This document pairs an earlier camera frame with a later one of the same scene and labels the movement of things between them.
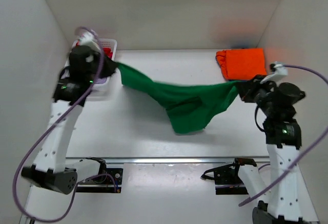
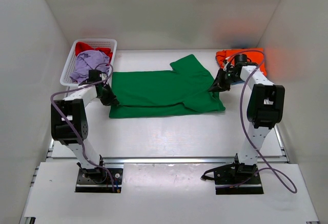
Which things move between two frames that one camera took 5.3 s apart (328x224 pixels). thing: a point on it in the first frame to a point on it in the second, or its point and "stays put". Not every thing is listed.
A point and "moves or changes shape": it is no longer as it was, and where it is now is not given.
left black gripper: x=110 y=66 to x=111 y=100
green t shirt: x=189 y=106 moves or changes shape
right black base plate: x=227 y=178 stays put
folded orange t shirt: x=241 y=63 stays put
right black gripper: x=246 y=89 to x=218 y=85
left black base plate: x=108 y=187 stays put
